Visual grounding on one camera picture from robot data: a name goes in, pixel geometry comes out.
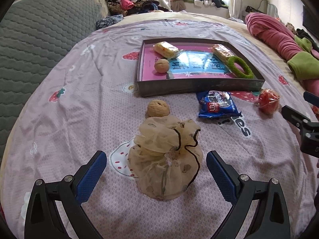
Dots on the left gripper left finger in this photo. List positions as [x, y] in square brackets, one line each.
[43, 219]

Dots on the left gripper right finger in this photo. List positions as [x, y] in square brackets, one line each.
[270, 220]

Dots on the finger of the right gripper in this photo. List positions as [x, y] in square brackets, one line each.
[296, 116]
[311, 98]

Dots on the red orange snack bag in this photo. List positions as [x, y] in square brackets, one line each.
[268, 101]

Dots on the blue biscuit packet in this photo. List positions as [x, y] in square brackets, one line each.
[216, 105]

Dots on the beige mesh drawstring pouch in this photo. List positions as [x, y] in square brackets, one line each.
[166, 156]

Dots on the walnut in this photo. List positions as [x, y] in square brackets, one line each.
[162, 66]
[158, 108]

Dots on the green fleece cloth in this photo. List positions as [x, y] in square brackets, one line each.
[304, 64]

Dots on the beige mattress cover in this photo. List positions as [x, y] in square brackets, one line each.
[239, 27]

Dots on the rolled pink blanket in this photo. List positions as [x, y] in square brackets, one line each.
[278, 37]

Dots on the black television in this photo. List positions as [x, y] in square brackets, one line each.
[308, 21]

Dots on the orange wrapped biscuit pack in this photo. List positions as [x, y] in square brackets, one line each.
[222, 52]

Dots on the pink strawberry print bedsheet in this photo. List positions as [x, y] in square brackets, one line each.
[89, 102]

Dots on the pink picture book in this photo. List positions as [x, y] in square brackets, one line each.
[196, 60]

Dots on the dark shallow box tray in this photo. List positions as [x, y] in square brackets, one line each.
[171, 86]

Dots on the walnut in tray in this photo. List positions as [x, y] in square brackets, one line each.
[162, 66]

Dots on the yellow wrapped snack cake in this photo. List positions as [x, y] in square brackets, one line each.
[166, 50]

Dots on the grey quilted headboard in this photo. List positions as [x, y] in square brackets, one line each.
[35, 36]

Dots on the dark blue floral cloth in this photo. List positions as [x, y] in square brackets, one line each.
[108, 21]

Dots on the clothes pile beside bed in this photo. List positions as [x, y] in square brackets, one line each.
[132, 7]

